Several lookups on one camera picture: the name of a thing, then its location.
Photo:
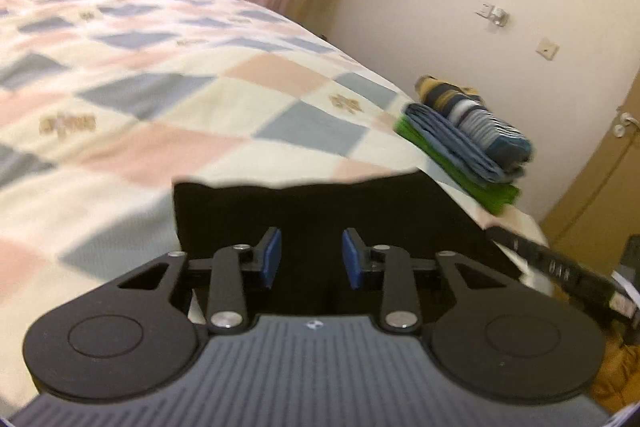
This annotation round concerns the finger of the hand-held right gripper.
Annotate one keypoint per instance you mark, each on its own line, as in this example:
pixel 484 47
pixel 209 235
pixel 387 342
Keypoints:
pixel 507 239

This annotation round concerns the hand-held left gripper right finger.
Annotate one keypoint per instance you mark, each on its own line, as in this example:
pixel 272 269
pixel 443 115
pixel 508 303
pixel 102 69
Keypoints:
pixel 352 257

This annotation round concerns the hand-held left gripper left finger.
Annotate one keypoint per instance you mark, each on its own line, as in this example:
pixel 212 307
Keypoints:
pixel 270 257

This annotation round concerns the black garment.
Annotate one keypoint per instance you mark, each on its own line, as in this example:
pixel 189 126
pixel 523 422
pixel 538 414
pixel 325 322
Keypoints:
pixel 310 212

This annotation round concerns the green folded garment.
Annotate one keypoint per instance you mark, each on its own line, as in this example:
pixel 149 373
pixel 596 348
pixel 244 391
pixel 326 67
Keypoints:
pixel 480 194

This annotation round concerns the wooden door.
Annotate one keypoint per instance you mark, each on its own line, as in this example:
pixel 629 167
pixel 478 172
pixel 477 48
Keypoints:
pixel 595 187

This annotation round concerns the blue folded garment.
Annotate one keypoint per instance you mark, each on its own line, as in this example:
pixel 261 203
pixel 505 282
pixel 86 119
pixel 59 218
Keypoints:
pixel 460 147

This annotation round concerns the mustard yellow cloth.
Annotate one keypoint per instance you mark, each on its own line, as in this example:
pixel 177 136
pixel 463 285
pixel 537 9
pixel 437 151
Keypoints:
pixel 617 372

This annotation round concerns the navy white striped folded garment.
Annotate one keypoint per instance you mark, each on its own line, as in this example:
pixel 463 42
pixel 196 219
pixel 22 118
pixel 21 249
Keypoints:
pixel 495 132

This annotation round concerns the yellow striped folded garment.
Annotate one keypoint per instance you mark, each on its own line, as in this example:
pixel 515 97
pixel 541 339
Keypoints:
pixel 440 89

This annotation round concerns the checked pastel quilt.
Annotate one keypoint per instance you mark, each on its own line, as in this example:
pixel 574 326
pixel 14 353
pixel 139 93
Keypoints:
pixel 175 107

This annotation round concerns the cream wall switch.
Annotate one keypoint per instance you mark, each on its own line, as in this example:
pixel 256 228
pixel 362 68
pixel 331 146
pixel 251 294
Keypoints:
pixel 547 48

